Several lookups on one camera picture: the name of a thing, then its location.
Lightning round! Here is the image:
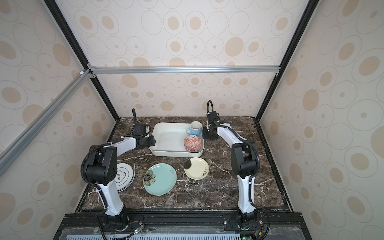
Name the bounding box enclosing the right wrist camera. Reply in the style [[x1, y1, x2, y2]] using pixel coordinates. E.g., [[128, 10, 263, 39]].
[[207, 111, 221, 126]]

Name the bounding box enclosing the blue mug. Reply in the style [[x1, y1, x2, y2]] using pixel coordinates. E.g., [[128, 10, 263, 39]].
[[186, 121, 203, 136]]

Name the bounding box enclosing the white plastic bin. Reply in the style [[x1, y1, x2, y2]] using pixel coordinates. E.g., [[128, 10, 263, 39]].
[[149, 123, 204, 158]]

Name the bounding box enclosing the aluminium rail back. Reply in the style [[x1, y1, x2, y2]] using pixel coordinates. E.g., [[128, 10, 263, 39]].
[[91, 66, 280, 74]]

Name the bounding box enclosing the aluminium rail left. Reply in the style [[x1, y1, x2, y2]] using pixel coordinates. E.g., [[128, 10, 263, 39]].
[[1, 70, 91, 175]]

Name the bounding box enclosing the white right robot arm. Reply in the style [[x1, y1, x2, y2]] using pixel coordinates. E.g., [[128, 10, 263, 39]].
[[203, 121, 270, 240]]

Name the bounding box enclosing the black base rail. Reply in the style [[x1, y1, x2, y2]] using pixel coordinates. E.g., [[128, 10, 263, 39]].
[[54, 211, 311, 240]]

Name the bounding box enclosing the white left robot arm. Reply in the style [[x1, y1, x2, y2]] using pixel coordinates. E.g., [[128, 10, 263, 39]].
[[80, 136, 156, 217]]

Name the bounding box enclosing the black corner frame post right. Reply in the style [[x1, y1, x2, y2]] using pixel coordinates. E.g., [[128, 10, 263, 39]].
[[255, 0, 320, 123]]

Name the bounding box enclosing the cream yellow small plate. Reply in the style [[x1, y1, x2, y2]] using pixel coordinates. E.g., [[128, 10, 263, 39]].
[[184, 157, 210, 180]]

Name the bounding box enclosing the green flower plate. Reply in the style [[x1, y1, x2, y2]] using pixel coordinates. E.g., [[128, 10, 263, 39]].
[[143, 163, 177, 196]]

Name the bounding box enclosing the black corner frame post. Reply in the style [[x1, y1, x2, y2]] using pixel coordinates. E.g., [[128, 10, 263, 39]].
[[255, 0, 320, 123], [44, 0, 120, 122]]

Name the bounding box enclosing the black corner frame post left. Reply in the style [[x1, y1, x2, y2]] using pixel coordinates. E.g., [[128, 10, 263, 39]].
[[44, 0, 120, 122]]

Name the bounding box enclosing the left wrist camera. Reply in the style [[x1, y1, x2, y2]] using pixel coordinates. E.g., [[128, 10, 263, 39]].
[[130, 123, 151, 138]]

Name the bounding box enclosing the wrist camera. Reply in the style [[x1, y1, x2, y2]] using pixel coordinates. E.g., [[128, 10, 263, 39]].
[[130, 123, 151, 138], [207, 111, 221, 126]]

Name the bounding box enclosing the red patterned bowl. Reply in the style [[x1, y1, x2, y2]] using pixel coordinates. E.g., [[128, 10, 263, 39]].
[[184, 135, 203, 153]]

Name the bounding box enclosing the white ringed plate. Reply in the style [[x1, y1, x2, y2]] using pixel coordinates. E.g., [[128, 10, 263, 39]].
[[115, 163, 135, 193]]

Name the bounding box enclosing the aluminium rail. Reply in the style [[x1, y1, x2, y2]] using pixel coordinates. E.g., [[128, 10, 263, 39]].
[[1, 70, 91, 175], [91, 66, 280, 74]]

